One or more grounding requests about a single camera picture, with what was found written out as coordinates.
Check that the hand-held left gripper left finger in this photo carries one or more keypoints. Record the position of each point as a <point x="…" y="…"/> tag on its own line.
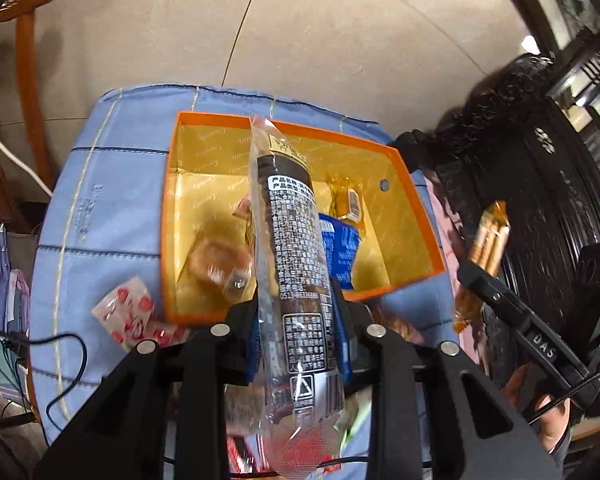
<point x="240" y="345"/>

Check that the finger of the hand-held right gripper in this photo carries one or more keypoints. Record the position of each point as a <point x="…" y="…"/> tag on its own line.
<point x="490" y="290"/>

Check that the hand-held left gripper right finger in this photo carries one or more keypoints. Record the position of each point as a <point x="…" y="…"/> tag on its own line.
<point x="344" y="355"/>

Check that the orange wafer stick packet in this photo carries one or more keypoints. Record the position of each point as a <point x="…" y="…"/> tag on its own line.
<point x="490" y="235"/>

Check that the orange cardboard box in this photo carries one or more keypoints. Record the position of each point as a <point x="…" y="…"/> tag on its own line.
<point x="390" y="240"/>

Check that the clear dark cookie packet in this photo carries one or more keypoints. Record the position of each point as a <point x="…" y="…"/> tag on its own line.
<point x="292" y="240"/>

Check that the red white snack packet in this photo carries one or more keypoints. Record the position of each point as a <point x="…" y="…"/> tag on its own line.
<point x="122" y="310"/>

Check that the person's right hand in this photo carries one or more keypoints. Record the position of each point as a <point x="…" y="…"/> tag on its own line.
<point x="550" y="420"/>

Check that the orange brown pastry packet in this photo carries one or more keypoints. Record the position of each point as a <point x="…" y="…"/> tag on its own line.
<point x="397" y="322"/>

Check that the pink bed sheet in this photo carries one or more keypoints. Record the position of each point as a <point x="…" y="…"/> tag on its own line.
<point x="445" y="240"/>

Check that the green snack packet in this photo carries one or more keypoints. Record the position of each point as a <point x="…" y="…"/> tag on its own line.
<point x="355" y="425"/>

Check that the small red snack packet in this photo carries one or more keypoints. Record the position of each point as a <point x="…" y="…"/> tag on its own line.
<point x="167" y="332"/>

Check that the round pastry packet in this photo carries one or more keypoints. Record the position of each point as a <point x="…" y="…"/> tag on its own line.
<point x="215" y="262"/>

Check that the blue snack packet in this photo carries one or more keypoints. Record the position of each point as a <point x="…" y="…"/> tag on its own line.
<point x="342" y="250"/>

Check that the gold candy packet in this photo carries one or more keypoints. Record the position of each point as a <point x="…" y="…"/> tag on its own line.
<point x="347" y="200"/>

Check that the blue quilted blanket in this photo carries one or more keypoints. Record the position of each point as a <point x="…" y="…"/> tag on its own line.
<point x="115" y="200"/>

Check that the plaid cloth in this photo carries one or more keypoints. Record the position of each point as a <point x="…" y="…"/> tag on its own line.
<point x="2" y="300"/>

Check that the carved wooden chair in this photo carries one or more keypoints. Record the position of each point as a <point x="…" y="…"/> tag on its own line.
<point x="27" y="85"/>

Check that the black carved bed frame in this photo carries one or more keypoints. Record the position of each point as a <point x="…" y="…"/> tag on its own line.
<point x="540" y="170"/>

